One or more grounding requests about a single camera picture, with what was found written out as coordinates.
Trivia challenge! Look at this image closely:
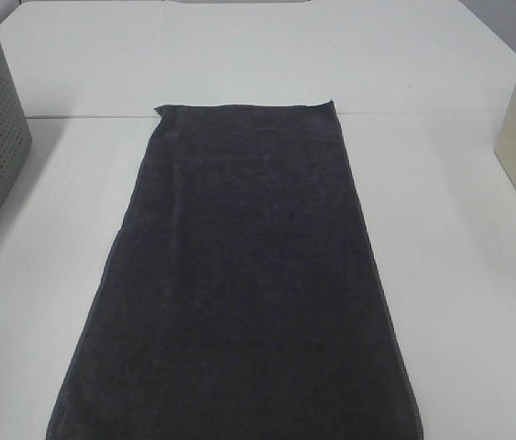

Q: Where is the dark navy towel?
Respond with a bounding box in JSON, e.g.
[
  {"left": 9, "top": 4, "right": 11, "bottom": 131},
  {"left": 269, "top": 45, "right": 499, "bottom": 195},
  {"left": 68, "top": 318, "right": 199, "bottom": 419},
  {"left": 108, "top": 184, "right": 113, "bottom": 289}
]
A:
[{"left": 46, "top": 103, "right": 423, "bottom": 439}]

